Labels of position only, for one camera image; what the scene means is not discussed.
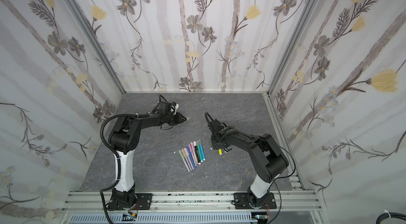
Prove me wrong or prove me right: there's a blue highlighter marker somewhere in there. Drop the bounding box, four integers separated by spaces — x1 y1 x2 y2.
197 140 206 162

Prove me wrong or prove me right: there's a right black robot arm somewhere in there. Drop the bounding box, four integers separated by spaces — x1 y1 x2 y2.
208 124 289 209

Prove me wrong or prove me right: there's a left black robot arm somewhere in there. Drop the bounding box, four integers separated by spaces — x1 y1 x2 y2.
100 112 187 211

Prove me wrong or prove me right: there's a purple cap pink pen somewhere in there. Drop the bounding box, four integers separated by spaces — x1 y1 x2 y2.
188 143 197 168

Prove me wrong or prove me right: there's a pink speckled pen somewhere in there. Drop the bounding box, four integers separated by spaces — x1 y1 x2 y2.
190 142 198 166

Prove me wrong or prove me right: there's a tan cap blue pen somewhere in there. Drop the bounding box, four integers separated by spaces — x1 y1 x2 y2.
181 149 191 172

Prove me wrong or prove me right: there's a black white pen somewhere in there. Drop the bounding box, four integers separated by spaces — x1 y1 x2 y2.
193 141 201 164

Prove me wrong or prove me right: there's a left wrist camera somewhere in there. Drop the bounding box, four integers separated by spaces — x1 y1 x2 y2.
156 101 179 115

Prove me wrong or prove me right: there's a black corrugated cable hose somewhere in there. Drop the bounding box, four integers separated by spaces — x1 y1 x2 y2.
99 113 140 224

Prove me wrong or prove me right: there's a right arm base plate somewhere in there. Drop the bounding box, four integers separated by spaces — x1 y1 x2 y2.
232 192 277 210

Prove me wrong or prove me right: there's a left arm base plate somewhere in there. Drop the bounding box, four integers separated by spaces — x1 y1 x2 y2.
106 193 153 212

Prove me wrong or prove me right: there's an aluminium mounting rail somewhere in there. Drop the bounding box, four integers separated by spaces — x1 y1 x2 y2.
61 190 322 213

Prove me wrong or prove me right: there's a white perforated cable duct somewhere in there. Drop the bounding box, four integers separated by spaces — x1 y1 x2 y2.
69 212 258 224

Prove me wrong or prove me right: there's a black cable coil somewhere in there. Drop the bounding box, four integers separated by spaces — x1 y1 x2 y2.
375 212 406 224

